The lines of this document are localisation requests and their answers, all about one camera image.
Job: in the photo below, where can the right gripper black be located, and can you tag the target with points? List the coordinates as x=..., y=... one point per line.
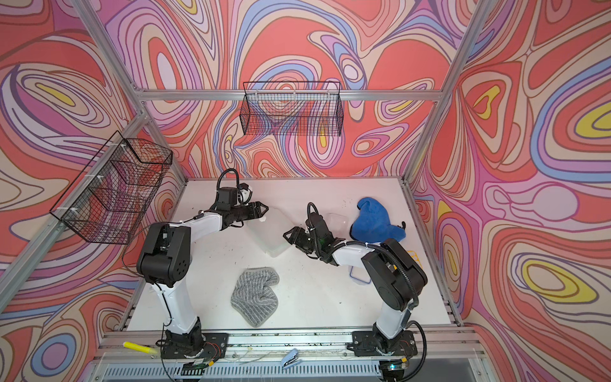
x=297, y=235

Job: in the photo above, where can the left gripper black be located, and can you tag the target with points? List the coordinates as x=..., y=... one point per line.
x=256, y=213

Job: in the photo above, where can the large clear lunch box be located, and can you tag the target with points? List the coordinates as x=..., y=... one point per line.
x=268, y=232

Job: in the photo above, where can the small clear box base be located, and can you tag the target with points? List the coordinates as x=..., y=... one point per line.
x=338, y=224

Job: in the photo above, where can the blue microfiber cloth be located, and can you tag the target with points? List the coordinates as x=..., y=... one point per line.
x=373, y=224

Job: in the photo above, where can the small blue-rimmed lunch box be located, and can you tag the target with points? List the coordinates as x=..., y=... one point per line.
x=359, y=275

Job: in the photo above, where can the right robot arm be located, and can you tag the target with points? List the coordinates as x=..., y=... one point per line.
x=396, y=276

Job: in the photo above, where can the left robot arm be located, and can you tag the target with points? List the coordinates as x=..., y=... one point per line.
x=166, y=256

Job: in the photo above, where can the grey striped cloth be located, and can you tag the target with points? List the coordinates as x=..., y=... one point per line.
x=253, y=296

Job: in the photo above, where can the yellow perforated tray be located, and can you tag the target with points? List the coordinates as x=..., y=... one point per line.
x=415, y=257

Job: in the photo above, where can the blue binder clip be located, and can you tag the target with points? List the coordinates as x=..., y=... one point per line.
x=291, y=359

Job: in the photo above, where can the yellow highlighter marker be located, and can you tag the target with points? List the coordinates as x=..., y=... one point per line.
x=140, y=348

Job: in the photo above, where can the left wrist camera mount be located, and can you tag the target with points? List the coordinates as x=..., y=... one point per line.
x=245, y=193

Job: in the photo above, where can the back wall wire basket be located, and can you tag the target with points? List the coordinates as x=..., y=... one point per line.
x=292, y=108

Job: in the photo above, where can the wall wire basket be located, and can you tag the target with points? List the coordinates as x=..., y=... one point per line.
x=292, y=108
x=127, y=174

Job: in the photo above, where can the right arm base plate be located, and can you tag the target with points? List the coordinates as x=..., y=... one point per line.
x=373, y=344

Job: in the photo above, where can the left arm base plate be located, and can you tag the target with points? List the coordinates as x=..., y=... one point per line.
x=209, y=346

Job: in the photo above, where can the left wall wire basket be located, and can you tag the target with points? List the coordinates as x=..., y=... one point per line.
x=127, y=174

